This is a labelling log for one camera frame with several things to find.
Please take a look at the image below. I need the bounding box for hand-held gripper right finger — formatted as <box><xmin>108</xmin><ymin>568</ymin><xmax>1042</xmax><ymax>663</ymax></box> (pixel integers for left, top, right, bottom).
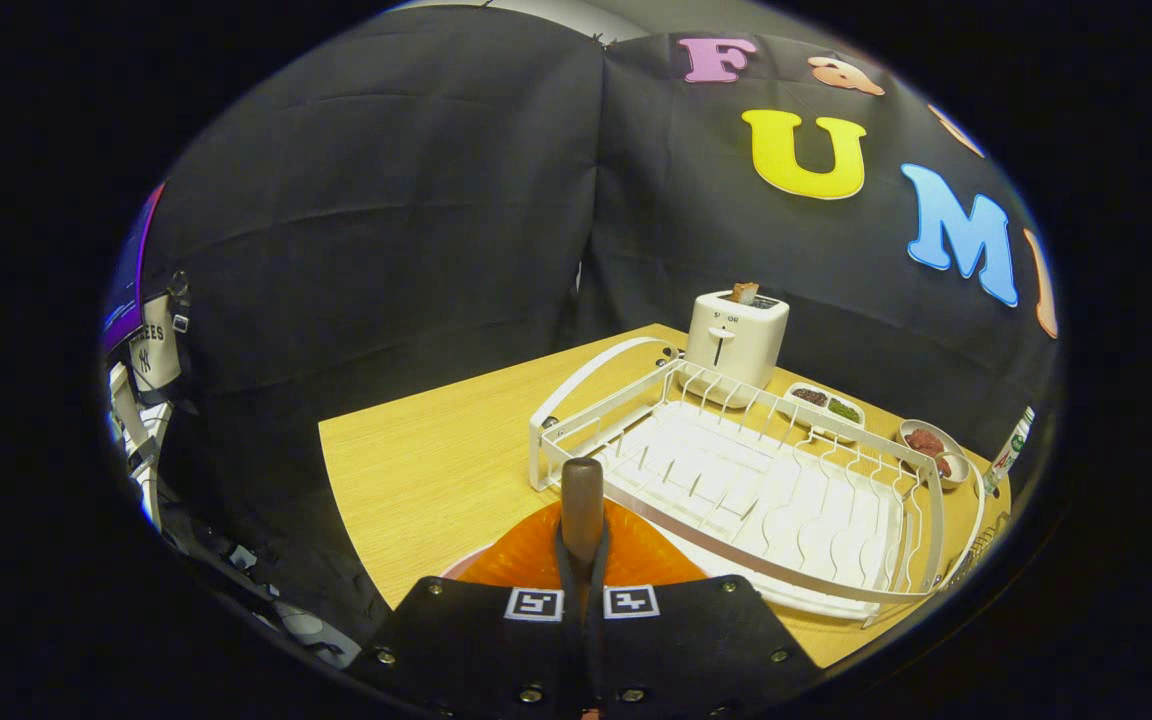
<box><xmin>584</xmin><ymin>500</ymin><xmax>827</xmax><ymax>720</ymax></box>

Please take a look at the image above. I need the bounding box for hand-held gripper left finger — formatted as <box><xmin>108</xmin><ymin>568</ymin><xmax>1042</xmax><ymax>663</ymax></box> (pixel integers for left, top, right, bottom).
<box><xmin>346</xmin><ymin>497</ymin><xmax>587</xmax><ymax>720</ymax></box>

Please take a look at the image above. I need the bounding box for white wire dish rack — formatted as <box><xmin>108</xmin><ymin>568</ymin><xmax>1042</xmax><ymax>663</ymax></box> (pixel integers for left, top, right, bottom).
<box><xmin>528</xmin><ymin>336</ymin><xmax>987</xmax><ymax>623</ymax></box>

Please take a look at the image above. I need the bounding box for wooden-handled metal spoon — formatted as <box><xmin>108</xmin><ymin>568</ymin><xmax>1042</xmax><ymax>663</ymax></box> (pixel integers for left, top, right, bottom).
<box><xmin>560</xmin><ymin>457</ymin><xmax>606</xmax><ymax>601</ymax></box>

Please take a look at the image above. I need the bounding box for metal wire basket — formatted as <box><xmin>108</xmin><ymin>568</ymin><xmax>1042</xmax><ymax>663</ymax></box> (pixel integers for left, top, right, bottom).
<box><xmin>946</xmin><ymin>512</ymin><xmax>1012</xmax><ymax>591</ymax></box>

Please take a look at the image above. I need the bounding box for grey plate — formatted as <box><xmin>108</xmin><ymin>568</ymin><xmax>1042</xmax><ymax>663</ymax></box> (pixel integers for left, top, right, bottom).
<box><xmin>897</xmin><ymin>419</ymin><xmax>972</xmax><ymax>491</ymax></box>

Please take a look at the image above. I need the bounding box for white divided bean tray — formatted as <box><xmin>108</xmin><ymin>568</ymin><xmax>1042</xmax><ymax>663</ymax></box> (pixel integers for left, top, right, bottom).
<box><xmin>781</xmin><ymin>382</ymin><xmax>866</xmax><ymax>443</ymax></box>

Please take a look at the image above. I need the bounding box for white toaster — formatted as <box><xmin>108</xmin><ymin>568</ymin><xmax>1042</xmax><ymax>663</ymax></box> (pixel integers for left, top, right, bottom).
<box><xmin>684</xmin><ymin>290</ymin><xmax>791</xmax><ymax>409</ymax></box>

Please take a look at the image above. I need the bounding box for white green drink bottle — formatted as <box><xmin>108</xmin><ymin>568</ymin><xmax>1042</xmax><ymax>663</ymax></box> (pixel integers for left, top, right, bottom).
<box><xmin>983</xmin><ymin>406</ymin><xmax>1036</xmax><ymax>491</ymax></box>

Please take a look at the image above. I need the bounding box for white equipment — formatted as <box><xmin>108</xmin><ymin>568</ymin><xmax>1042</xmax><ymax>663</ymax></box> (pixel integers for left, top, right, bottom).
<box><xmin>106</xmin><ymin>360</ymin><xmax>172</xmax><ymax>531</ymax></box>

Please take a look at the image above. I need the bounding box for black backdrop cloth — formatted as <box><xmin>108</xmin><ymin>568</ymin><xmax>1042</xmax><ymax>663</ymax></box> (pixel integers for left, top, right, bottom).
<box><xmin>141</xmin><ymin>5</ymin><xmax>1062</xmax><ymax>641</ymax></box>

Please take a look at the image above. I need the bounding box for white printed bag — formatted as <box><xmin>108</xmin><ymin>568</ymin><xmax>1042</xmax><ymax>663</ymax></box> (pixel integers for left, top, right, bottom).
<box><xmin>129</xmin><ymin>295</ymin><xmax>184</xmax><ymax>391</ymax></box>

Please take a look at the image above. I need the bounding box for purple lit screen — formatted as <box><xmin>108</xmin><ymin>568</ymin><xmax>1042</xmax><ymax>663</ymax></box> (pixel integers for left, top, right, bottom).
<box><xmin>101</xmin><ymin>185</ymin><xmax>165</xmax><ymax>356</ymax></box>

